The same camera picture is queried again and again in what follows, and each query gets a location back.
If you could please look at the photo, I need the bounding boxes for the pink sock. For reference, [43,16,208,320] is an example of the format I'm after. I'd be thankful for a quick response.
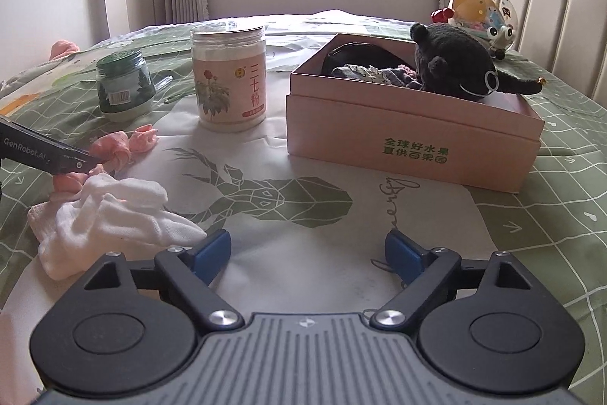
[49,124,159,202]

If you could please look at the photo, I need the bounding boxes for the white socks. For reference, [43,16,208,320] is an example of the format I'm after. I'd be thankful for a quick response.
[28,174,207,281]

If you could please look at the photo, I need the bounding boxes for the grey knitted hat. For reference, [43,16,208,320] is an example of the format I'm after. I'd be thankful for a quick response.
[330,64,423,90]

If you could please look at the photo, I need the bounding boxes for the green lidded glass jar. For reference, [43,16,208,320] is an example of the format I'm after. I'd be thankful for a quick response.
[96,50,175,122]

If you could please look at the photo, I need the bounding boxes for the green patterned bedspread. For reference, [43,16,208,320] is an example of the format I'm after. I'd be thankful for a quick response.
[1,10,606,404]

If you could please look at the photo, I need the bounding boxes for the pink cardboard box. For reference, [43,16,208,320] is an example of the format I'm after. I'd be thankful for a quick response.
[286,34,544,193]

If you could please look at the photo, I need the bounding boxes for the white jar with flower label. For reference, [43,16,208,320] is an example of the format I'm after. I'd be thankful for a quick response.
[190,19,266,132]

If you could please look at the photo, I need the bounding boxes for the round cartoon toy ball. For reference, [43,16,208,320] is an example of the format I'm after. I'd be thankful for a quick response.
[431,0,519,60]

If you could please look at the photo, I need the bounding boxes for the beige padded headboard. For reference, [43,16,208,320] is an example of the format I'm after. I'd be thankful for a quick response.
[509,0,607,106]

